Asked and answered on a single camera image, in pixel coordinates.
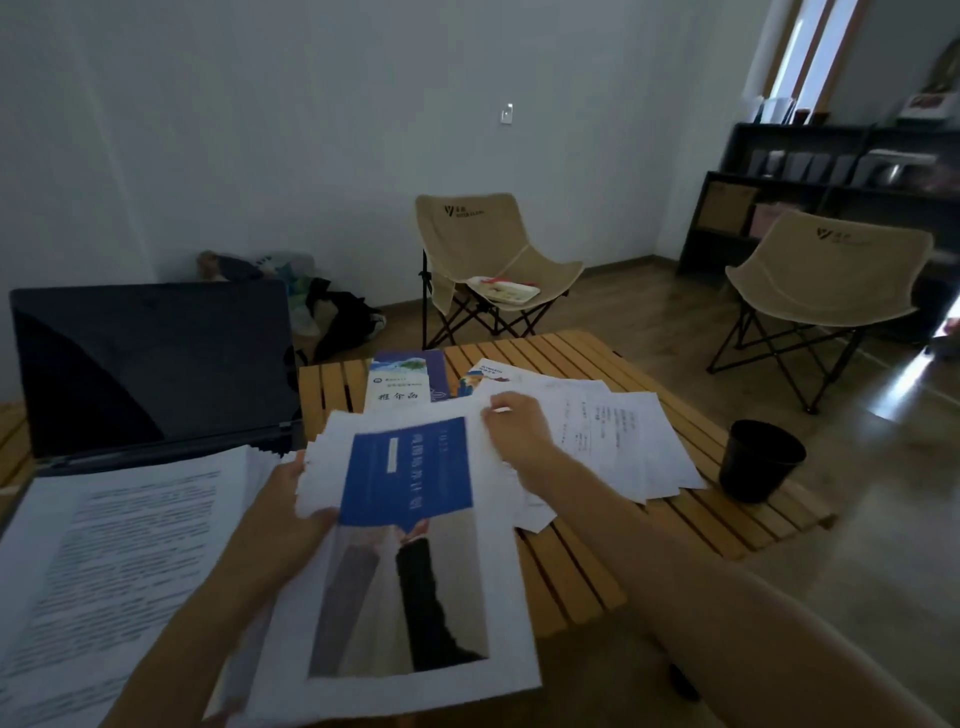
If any person's left hand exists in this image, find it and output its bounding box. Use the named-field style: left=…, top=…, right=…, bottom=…
left=224, top=449, right=340, bottom=595

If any person's right hand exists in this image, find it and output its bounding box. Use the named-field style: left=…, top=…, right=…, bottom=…
left=479, top=391, right=564, bottom=496

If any thin stack of sorted sheets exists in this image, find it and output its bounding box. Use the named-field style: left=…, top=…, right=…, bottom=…
left=206, top=408, right=546, bottom=726

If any colourful illustrated leaflet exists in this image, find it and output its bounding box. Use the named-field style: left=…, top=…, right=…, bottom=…
left=455, top=358, right=527, bottom=400

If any pile of white papers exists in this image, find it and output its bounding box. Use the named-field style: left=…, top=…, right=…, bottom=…
left=468, top=374, right=709, bottom=536

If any blue booklet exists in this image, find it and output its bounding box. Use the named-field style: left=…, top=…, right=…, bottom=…
left=363, top=350, right=452, bottom=415

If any sorted text document stack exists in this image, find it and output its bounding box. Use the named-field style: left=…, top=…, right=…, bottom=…
left=0, top=446, right=283, bottom=728

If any grey laptop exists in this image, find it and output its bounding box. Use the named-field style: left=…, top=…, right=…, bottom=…
left=0, top=278, right=306, bottom=527

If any person's left forearm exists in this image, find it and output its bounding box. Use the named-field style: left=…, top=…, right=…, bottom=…
left=101, top=562, right=283, bottom=728

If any person's right forearm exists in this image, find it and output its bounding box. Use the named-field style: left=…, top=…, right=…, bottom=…
left=524, top=446, right=954, bottom=728

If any wooden slatted table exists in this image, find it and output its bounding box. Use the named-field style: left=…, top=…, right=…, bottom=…
left=0, top=329, right=838, bottom=728

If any red and white booklet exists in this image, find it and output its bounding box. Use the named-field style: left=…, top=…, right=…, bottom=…
left=466, top=275, right=542, bottom=306

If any beige folding chair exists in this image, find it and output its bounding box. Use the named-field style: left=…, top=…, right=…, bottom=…
left=414, top=192, right=587, bottom=351
left=706, top=209, right=936, bottom=417

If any black plastic pot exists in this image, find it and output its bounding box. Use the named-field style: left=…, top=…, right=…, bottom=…
left=718, top=419, right=809, bottom=506

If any black shelf unit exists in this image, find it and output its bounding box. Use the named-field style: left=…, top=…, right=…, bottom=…
left=676, top=122, right=960, bottom=347

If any dark bottle with blue cap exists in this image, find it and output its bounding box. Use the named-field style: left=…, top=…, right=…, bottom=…
left=667, top=663, right=703, bottom=703

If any woven storage basket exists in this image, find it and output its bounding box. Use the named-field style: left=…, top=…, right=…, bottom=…
left=697, top=182, right=761, bottom=237

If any pink storage box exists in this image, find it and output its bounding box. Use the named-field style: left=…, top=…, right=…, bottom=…
left=749, top=200, right=797, bottom=241

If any metal pot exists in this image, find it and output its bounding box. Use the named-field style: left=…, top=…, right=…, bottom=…
left=858, top=149, right=940, bottom=190

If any tall narrow window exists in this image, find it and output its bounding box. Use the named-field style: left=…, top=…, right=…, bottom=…
left=761, top=0, right=865, bottom=126

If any red and white box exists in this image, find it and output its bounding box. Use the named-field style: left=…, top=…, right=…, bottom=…
left=899, top=93, right=958, bottom=122

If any brown bottle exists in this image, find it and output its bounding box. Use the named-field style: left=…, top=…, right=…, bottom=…
left=926, top=37, right=960, bottom=96

